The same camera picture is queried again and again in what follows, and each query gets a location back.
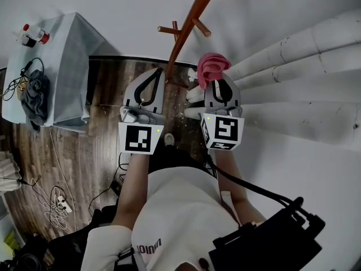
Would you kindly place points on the grey crumpled garment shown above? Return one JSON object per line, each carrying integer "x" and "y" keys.
{"x": 36, "y": 100}

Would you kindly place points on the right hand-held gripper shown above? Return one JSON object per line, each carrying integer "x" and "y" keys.
{"x": 225, "y": 130}

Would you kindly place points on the black camera equipment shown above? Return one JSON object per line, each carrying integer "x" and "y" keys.
{"x": 25, "y": 255}

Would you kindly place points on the pink cloth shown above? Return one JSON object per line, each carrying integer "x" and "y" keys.
{"x": 213, "y": 66}

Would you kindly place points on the table with pale blue cover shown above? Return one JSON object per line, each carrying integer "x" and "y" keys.
{"x": 70, "y": 75}

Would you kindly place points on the grey gripper-mounted fisheye camera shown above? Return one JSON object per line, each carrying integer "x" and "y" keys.
{"x": 130, "y": 116}

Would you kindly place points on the brown wooden coat rack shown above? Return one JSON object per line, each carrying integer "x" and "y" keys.
{"x": 186, "y": 30}

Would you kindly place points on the person's left forearm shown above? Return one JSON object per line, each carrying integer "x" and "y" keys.
{"x": 132, "y": 185}

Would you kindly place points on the red-capped clear bottle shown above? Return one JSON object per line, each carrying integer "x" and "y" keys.
{"x": 35, "y": 34}

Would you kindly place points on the person's black trousers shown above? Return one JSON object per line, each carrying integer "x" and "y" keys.
{"x": 175, "y": 157}

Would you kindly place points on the white power strip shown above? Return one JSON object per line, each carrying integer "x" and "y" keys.
{"x": 64, "y": 203}

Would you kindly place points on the person's white shirt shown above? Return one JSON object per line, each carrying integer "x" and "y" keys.
{"x": 180, "y": 213}

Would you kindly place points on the white shoe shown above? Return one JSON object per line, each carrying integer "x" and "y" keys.
{"x": 169, "y": 139}

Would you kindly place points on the person's right forearm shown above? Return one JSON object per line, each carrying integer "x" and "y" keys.
{"x": 234, "y": 174}

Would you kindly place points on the white ribbed fabric bundle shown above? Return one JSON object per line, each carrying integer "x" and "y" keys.
{"x": 8, "y": 171}

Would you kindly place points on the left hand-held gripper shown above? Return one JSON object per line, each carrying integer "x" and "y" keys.
{"x": 138, "y": 138}

